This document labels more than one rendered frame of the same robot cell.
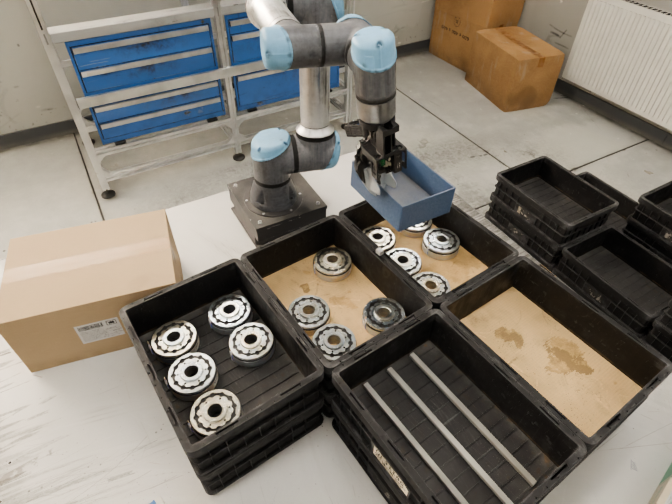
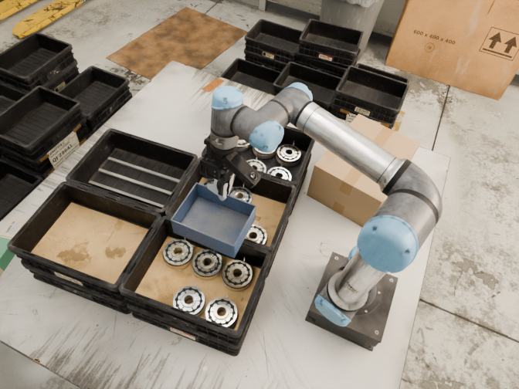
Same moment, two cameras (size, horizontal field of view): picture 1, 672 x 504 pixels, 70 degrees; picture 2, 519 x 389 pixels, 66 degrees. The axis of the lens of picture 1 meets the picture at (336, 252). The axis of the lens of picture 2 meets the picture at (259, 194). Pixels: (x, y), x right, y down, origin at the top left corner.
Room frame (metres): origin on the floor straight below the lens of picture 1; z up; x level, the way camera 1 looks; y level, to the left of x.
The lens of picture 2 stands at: (1.48, -0.47, 2.09)
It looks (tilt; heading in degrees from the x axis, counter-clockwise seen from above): 52 degrees down; 140
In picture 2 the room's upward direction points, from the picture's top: 6 degrees clockwise
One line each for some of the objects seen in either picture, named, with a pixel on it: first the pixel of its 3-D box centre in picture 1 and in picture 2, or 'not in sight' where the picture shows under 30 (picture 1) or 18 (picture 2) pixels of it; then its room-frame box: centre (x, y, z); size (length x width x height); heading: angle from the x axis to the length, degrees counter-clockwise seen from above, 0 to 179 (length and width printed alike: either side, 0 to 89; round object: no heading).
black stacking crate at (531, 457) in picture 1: (446, 423); (137, 177); (0.44, -0.23, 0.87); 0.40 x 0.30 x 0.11; 36
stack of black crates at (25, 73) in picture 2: not in sight; (43, 84); (-1.02, -0.31, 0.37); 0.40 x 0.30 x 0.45; 121
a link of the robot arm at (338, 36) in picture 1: (349, 43); (262, 126); (0.92, -0.02, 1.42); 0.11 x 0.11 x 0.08; 16
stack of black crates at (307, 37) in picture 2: not in sight; (325, 64); (-0.27, 1.47, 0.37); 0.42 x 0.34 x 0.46; 31
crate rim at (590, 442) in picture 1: (549, 337); (87, 231); (0.62, -0.47, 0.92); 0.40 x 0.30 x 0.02; 36
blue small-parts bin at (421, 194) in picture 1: (400, 186); (214, 219); (0.91, -0.15, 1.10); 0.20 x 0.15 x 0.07; 32
